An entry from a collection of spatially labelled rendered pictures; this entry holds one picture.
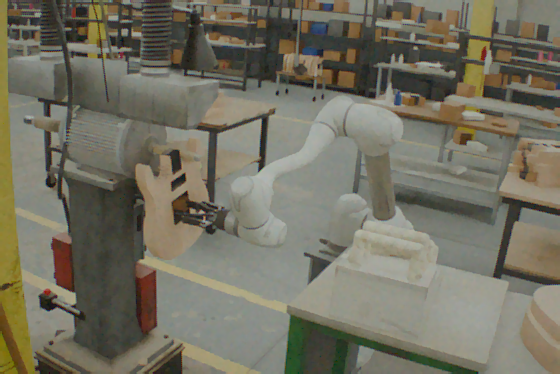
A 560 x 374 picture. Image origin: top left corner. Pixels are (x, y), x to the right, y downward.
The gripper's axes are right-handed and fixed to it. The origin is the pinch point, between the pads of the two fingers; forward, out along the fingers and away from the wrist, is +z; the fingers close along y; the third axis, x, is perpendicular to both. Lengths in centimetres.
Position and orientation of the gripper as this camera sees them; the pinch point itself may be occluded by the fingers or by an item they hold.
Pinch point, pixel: (182, 208)
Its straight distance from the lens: 208.5
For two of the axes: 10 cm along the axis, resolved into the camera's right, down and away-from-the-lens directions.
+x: -0.1, -8.9, -4.5
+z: -8.9, -2.0, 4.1
